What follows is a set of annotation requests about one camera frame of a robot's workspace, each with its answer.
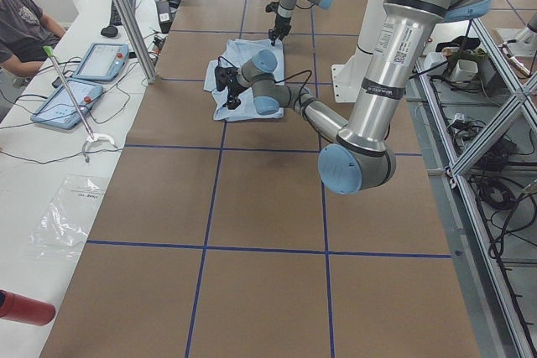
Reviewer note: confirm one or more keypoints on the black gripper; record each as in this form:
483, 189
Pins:
235, 87
280, 23

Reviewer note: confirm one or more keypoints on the light blue button-up shirt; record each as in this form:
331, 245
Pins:
260, 66

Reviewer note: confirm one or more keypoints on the black box with label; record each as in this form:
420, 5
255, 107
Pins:
164, 15

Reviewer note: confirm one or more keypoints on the upper blue teach pendant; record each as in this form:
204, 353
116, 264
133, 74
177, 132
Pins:
102, 62

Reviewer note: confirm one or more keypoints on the blue teach pendant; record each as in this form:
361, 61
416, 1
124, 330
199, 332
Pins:
102, 62
59, 110

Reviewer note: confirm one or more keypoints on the black computer mouse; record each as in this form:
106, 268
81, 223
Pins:
109, 31

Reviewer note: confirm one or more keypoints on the lower blue teach pendant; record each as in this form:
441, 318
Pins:
59, 110

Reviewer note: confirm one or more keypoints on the white square container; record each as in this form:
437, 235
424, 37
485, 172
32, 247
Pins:
464, 71

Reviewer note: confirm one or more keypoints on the pink reacher grabber stick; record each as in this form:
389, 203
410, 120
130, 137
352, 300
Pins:
92, 137

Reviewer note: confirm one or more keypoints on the clear plastic bag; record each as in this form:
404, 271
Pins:
62, 230

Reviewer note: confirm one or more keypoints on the seated person grey shirt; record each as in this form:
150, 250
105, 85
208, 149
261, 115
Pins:
25, 30

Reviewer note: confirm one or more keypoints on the red cylindrical bottle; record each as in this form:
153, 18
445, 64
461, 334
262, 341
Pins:
18, 308

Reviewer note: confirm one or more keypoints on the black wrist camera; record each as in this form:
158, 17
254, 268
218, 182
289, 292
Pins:
272, 7
224, 76

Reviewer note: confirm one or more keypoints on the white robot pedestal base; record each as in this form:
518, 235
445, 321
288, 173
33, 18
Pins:
347, 78

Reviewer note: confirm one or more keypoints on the aluminium frame post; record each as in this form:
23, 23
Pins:
136, 39

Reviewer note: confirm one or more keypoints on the aluminium frame rack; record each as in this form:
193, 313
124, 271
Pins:
485, 174

